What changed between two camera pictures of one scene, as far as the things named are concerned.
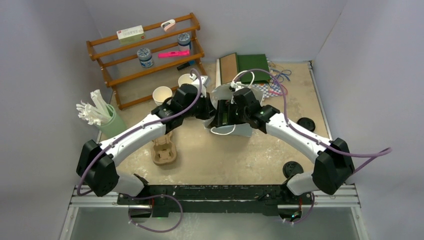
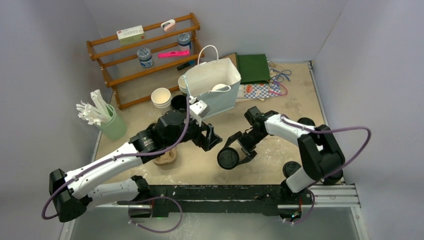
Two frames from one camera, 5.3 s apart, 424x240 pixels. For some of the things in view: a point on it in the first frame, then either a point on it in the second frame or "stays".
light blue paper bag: (227, 92) to (216, 82)
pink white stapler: (167, 25) stays
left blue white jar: (145, 57) stays
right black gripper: (226, 106) to (239, 136)
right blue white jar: (184, 41) stays
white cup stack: (185, 78) stays
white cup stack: (162, 93) stays
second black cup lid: (307, 123) stays
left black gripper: (208, 108) to (200, 140)
